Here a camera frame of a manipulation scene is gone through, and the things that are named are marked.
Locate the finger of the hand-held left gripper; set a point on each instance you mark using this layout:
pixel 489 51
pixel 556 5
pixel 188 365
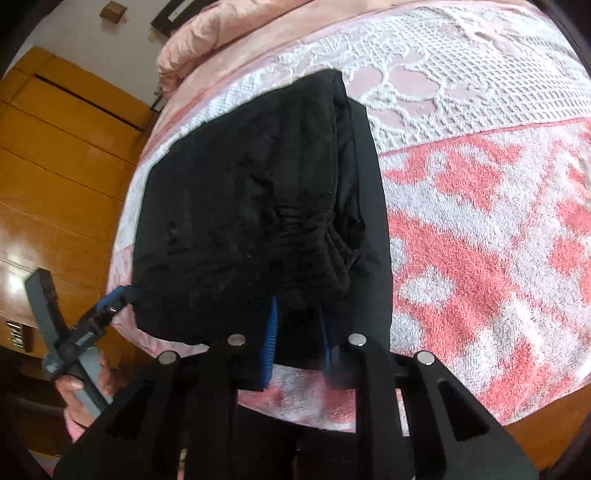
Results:
pixel 117 300

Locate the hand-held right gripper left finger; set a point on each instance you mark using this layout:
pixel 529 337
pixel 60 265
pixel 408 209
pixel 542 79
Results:
pixel 270 341

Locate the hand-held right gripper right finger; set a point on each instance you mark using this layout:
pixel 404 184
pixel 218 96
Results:
pixel 330 355

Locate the black pants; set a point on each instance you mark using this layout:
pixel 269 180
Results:
pixel 254 207

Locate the person's left forearm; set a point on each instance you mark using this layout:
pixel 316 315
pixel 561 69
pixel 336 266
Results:
pixel 75 427

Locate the person's left hand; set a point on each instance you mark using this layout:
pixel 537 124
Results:
pixel 74 397

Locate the coral white patterned towel blanket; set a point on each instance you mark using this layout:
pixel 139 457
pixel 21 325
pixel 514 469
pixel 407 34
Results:
pixel 485 254

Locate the pink pillow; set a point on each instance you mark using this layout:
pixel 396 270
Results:
pixel 198 41

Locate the dark headboard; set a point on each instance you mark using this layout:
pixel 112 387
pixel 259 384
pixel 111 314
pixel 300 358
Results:
pixel 175 16

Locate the pink white lace bedspread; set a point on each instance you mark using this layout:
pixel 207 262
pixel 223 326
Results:
pixel 461 69

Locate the brown wall box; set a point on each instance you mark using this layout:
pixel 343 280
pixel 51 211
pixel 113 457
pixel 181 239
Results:
pixel 114 10

